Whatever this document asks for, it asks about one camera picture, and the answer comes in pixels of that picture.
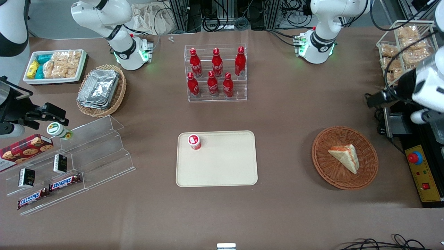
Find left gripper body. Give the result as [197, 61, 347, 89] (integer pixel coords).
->
[395, 68, 417, 102]

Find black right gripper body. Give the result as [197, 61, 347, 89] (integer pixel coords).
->
[0, 76, 35, 126]

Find triangular sandwich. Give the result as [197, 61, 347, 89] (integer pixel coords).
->
[328, 144, 360, 174]

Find white rectangular snack tray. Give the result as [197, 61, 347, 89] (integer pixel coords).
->
[23, 49, 87, 85]

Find tan oval wicker basket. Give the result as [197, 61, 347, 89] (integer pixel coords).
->
[76, 64, 127, 118]

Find brown round wicker basket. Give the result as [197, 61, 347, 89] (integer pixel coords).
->
[311, 126, 379, 190]

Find beige plastic tray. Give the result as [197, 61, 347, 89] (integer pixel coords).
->
[176, 130, 258, 188]

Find green-lidded white cup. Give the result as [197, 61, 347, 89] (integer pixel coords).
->
[46, 122, 74, 141]

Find brown fried snack pack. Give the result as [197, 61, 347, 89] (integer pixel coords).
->
[400, 37, 428, 50]
[381, 44, 399, 58]
[385, 69, 404, 84]
[381, 57, 403, 70]
[397, 26, 419, 39]
[402, 49, 430, 65]

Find red plaid cookie box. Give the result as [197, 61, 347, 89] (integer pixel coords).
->
[0, 133, 54, 173]

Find yellow snack packet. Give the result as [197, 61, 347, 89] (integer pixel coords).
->
[27, 60, 40, 78]

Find small black box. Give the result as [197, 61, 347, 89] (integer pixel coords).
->
[53, 154, 68, 174]
[18, 168, 36, 189]

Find black appliance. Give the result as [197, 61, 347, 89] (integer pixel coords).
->
[398, 101, 444, 209]

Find stacked aluminium foil trays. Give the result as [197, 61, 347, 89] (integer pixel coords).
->
[77, 69, 120, 110]

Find clear acrylic stepped shelf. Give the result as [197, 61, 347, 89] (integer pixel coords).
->
[0, 115, 136, 216]

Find Snickers chocolate bar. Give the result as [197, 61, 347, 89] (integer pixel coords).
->
[17, 188, 50, 210]
[48, 173, 83, 192]

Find yellow emergency stop box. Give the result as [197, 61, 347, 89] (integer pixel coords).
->
[405, 144, 443, 203]

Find beige cloth bag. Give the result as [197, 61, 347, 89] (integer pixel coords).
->
[131, 3, 176, 36]

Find red cola bottle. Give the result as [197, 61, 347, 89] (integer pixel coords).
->
[222, 72, 234, 99]
[187, 72, 201, 99]
[211, 48, 223, 78]
[207, 70, 220, 98]
[234, 46, 247, 77]
[189, 48, 203, 78]

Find red white-lidded cup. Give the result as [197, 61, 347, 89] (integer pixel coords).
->
[188, 134, 202, 150]

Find clear acrylic bottle rack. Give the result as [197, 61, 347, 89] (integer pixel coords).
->
[184, 43, 248, 102]

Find white wire basket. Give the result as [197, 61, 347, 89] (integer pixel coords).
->
[376, 20, 444, 93]

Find black power cable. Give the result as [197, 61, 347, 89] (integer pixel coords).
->
[364, 93, 406, 155]

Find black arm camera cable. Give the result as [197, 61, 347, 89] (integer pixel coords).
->
[370, 0, 444, 99]

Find black base cables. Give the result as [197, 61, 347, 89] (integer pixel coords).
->
[266, 28, 303, 48]

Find black floor cables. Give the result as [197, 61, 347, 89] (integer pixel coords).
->
[338, 234, 444, 250]

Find aluminium frame rack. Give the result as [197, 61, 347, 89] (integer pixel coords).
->
[169, 0, 281, 32]

